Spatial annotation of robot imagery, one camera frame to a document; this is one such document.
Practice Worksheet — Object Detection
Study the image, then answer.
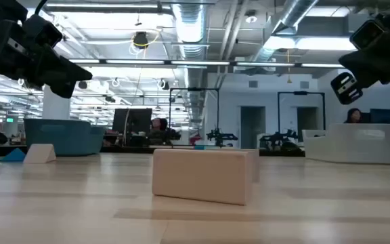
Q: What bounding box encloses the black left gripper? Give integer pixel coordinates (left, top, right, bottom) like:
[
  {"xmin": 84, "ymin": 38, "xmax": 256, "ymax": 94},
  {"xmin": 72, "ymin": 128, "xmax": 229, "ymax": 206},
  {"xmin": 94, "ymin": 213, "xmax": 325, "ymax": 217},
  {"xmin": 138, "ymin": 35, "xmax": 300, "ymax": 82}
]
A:
[{"xmin": 0, "ymin": 19, "xmax": 93, "ymax": 99}]

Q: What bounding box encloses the black table frame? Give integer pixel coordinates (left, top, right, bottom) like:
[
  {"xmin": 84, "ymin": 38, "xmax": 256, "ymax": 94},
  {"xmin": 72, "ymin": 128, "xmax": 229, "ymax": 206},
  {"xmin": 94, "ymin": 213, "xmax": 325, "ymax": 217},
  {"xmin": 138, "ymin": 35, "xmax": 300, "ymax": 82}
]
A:
[{"xmin": 0, "ymin": 144, "xmax": 390, "ymax": 159}]

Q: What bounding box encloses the white wedge block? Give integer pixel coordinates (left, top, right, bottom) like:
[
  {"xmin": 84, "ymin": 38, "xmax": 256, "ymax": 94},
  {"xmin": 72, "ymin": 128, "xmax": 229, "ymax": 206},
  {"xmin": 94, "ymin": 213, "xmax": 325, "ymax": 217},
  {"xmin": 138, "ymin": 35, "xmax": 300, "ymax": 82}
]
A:
[{"xmin": 23, "ymin": 143, "xmax": 57, "ymax": 165}]

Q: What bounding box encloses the blue plastic bin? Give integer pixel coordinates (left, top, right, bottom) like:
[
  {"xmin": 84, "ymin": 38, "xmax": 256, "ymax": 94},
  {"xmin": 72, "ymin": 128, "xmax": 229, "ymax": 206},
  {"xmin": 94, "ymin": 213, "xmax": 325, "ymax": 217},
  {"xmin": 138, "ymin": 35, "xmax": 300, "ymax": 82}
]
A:
[{"xmin": 23, "ymin": 118, "xmax": 107, "ymax": 157}]

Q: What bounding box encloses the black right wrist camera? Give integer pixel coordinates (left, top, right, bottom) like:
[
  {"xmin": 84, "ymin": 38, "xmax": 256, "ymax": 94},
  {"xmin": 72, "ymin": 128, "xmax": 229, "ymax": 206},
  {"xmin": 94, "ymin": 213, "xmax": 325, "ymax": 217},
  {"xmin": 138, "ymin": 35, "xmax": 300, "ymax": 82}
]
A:
[{"xmin": 349, "ymin": 19, "xmax": 387, "ymax": 52}]

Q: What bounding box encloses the black computer monitor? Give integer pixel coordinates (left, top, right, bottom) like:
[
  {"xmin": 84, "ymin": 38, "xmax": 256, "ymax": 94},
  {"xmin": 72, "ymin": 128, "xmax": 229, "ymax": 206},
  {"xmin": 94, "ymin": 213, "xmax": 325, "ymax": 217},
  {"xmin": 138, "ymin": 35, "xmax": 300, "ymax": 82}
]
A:
[{"xmin": 112, "ymin": 108, "xmax": 153, "ymax": 135}]

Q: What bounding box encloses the clear plastic bin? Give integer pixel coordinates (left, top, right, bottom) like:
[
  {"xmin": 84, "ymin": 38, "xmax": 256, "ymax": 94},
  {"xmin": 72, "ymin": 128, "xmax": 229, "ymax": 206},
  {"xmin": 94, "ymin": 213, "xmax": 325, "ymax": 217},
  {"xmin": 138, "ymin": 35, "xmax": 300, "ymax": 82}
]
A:
[{"xmin": 302, "ymin": 123, "xmax": 390, "ymax": 165}]

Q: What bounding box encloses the blue triangular block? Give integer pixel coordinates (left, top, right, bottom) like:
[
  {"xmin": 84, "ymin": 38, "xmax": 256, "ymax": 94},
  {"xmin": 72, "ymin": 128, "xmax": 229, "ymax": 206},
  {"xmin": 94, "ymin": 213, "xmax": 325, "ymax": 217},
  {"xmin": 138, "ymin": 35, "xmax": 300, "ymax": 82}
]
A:
[{"xmin": 0, "ymin": 148, "xmax": 26, "ymax": 163}]

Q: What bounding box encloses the dark blue computer monitor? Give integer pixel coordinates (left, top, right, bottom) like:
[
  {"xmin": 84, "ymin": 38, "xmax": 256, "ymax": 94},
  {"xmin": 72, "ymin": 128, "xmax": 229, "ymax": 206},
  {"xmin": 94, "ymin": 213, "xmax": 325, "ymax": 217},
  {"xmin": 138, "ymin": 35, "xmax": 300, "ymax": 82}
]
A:
[{"xmin": 370, "ymin": 108, "xmax": 390, "ymax": 125}]

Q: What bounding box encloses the black ceiling camera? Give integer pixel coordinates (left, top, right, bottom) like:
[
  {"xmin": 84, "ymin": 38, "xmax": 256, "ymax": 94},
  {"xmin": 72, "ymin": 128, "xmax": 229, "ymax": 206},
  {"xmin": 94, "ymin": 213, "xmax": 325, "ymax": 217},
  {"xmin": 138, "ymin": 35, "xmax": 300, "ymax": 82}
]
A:
[{"xmin": 132, "ymin": 30, "xmax": 150, "ymax": 49}]

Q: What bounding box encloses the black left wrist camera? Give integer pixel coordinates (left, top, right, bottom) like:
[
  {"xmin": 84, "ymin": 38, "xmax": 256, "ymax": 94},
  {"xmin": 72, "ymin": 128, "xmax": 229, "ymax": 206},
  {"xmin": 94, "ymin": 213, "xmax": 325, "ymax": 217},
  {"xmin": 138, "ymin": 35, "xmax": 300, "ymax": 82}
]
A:
[{"xmin": 22, "ymin": 14, "xmax": 64, "ymax": 48}]

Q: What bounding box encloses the grey door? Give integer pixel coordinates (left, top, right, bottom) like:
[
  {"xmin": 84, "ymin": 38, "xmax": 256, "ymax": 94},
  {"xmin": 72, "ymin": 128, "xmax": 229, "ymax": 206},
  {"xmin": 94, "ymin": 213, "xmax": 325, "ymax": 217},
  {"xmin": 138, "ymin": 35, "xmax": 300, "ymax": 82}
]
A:
[
  {"xmin": 296, "ymin": 106, "xmax": 319, "ymax": 134},
  {"xmin": 240, "ymin": 106, "xmax": 267, "ymax": 149}
]

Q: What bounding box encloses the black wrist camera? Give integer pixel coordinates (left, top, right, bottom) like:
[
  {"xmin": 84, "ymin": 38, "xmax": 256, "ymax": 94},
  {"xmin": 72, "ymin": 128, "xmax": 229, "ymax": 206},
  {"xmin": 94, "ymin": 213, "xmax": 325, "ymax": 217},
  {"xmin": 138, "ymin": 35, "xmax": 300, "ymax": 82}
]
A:
[
  {"xmin": 22, "ymin": 14, "xmax": 64, "ymax": 48},
  {"xmin": 349, "ymin": 19, "xmax": 387, "ymax": 52}
]

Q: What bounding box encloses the black rig frame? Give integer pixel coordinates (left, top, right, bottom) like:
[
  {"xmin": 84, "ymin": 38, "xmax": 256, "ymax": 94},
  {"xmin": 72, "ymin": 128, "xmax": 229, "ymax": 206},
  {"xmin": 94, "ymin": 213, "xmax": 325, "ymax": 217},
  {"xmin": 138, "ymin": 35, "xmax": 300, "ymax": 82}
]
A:
[
  {"xmin": 169, "ymin": 87, "xmax": 221, "ymax": 147},
  {"xmin": 277, "ymin": 90, "xmax": 326, "ymax": 131}
]

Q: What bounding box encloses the long wooden rectangular block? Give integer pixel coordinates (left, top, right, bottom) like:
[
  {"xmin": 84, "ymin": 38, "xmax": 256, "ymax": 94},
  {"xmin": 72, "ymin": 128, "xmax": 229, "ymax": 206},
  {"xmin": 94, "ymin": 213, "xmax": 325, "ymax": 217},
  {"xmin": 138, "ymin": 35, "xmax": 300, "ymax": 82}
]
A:
[{"xmin": 152, "ymin": 148, "xmax": 254, "ymax": 206}]

